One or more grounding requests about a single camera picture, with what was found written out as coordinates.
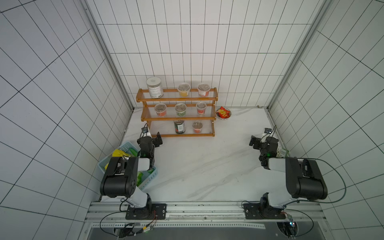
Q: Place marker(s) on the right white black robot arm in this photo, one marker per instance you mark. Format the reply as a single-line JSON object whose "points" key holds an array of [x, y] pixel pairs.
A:
{"points": [[304, 182]]}

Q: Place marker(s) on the red seed cup top shelf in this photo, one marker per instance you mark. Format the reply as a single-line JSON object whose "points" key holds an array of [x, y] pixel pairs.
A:
{"points": [[204, 90]]}

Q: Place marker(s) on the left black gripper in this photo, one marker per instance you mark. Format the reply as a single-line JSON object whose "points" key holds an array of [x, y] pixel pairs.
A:
{"points": [[154, 141]]}

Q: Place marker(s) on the light blue plastic basket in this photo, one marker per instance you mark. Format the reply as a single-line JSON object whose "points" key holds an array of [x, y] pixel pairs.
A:
{"points": [[144, 178]]}

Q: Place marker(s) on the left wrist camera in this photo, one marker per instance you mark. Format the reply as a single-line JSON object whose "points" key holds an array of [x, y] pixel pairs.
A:
{"points": [[146, 130]]}

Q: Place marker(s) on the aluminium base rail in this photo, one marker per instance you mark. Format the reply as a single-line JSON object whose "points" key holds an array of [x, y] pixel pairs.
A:
{"points": [[203, 221]]}

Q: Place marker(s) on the green snack packet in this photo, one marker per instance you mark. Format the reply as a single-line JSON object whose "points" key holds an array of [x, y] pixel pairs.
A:
{"points": [[282, 152]]}

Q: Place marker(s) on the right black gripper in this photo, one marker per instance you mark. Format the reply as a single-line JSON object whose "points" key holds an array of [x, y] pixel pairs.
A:
{"points": [[257, 142]]}

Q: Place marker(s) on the yellow seed cup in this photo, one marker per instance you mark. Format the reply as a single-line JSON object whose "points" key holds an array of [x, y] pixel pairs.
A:
{"points": [[184, 90]]}

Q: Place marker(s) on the tall white-lid seed jar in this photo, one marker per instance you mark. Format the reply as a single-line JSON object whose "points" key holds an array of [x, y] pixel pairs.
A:
{"points": [[155, 87]]}

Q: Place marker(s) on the red seed cup bottom shelf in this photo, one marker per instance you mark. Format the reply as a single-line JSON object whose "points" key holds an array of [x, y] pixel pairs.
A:
{"points": [[197, 127]]}

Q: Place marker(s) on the green seed cup middle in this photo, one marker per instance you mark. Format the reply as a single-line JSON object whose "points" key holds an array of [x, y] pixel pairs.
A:
{"points": [[181, 109]]}

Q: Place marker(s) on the green cucumber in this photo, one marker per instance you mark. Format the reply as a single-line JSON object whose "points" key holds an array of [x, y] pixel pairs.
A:
{"points": [[133, 152]]}

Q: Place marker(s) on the yellow green cabbage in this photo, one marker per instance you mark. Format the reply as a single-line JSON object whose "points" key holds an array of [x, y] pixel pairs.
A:
{"points": [[120, 153]]}

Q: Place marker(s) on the wooden three-tier shelf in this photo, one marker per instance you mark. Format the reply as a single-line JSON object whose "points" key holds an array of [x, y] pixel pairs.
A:
{"points": [[173, 115]]}

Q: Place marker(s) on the red seed cup shelf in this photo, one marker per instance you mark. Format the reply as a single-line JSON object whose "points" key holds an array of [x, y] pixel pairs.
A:
{"points": [[197, 127], [204, 90]]}

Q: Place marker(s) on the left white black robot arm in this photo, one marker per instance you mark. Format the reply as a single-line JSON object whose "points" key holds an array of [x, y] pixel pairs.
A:
{"points": [[124, 176]]}

